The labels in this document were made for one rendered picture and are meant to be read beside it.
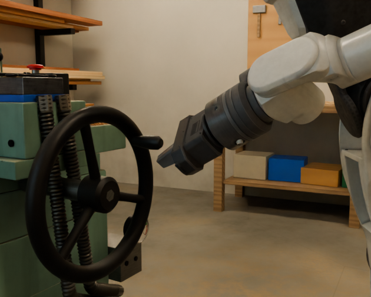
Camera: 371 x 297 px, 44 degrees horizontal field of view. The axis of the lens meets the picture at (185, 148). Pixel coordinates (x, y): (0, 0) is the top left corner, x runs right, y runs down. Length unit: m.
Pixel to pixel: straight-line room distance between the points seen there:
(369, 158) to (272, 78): 0.33
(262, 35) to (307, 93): 3.43
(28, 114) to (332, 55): 0.46
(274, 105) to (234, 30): 3.55
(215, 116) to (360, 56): 0.22
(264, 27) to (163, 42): 0.99
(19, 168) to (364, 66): 0.52
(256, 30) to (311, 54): 3.51
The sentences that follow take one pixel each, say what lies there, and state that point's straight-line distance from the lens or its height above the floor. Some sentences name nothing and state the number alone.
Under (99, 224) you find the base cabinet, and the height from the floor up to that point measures 0.68.
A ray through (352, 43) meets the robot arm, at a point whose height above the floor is 1.04.
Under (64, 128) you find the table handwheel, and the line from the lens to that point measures 0.69.
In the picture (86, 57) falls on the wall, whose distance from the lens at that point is 4.95.
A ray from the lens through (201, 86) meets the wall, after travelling 4.30.
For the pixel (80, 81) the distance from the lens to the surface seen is 4.31.
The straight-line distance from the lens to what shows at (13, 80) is 0.79.
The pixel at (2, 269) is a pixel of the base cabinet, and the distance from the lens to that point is 0.91.
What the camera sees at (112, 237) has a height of 0.62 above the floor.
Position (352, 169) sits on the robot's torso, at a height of 0.81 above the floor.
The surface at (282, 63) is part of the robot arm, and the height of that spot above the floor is 1.02.
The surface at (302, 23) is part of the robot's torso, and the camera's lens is 0.90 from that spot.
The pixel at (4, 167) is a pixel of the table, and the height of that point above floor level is 0.86.
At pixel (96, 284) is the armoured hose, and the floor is 0.63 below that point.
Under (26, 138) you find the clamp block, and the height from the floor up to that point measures 0.90.
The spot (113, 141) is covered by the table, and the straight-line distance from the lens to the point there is 1.07.
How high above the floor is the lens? 0.99
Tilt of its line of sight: 8 degrees down
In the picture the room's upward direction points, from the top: straight up
